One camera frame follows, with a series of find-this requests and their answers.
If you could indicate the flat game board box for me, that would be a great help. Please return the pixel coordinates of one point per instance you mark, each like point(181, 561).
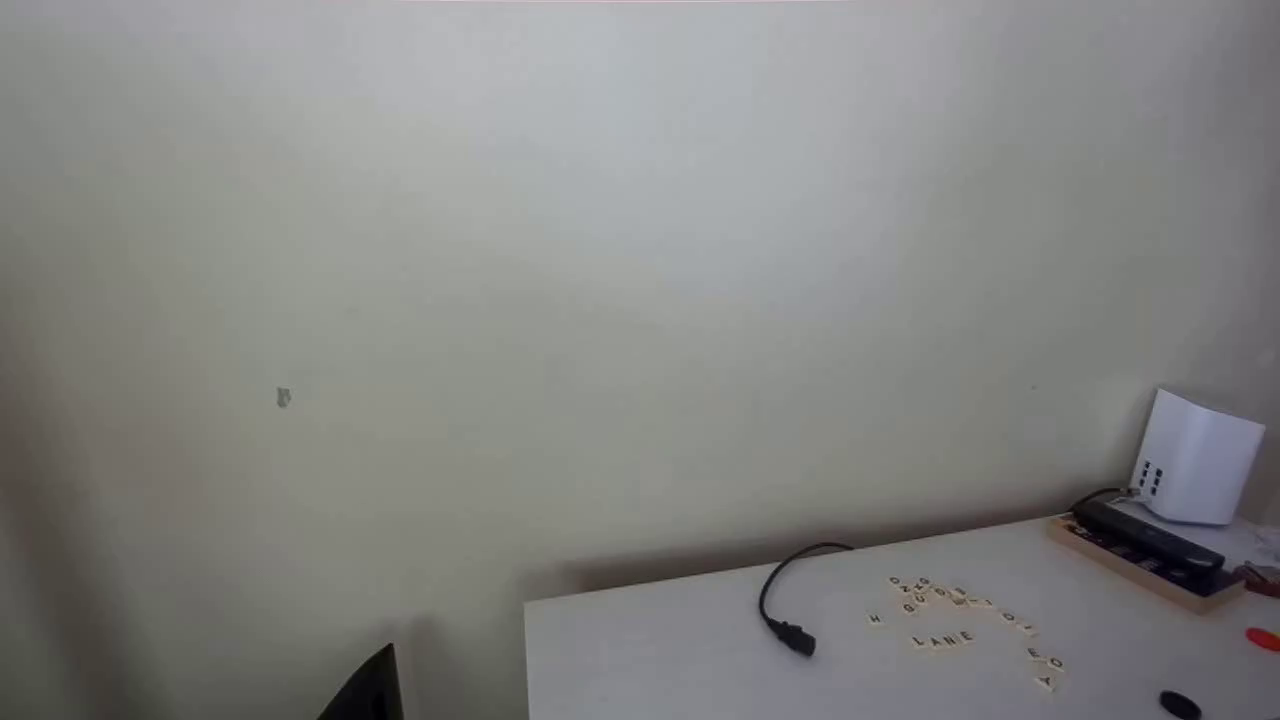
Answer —
point(1121, 561)

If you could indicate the white box speaker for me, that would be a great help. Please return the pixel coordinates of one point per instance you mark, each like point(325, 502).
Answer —
point(1200, 460)

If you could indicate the red round disc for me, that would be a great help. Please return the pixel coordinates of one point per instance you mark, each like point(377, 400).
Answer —
point(1267, 639)

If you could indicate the black round disc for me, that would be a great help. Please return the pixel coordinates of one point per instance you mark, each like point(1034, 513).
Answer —
point(1179, 706)

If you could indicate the black chair back corner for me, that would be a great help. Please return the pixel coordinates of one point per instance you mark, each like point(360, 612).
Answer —
point(372, 694)

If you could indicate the black power strip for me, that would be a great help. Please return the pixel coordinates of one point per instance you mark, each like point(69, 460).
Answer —
point(1147, 541)

